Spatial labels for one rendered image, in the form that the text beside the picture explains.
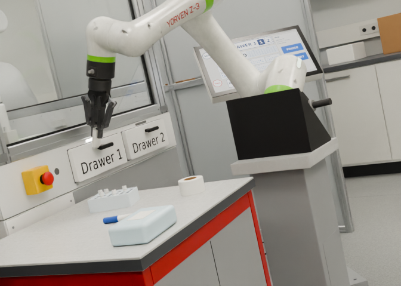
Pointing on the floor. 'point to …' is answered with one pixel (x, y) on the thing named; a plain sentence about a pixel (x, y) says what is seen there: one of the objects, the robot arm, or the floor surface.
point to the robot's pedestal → (298, 217)
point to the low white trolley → (222, 197)
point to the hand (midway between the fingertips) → (96, 137)
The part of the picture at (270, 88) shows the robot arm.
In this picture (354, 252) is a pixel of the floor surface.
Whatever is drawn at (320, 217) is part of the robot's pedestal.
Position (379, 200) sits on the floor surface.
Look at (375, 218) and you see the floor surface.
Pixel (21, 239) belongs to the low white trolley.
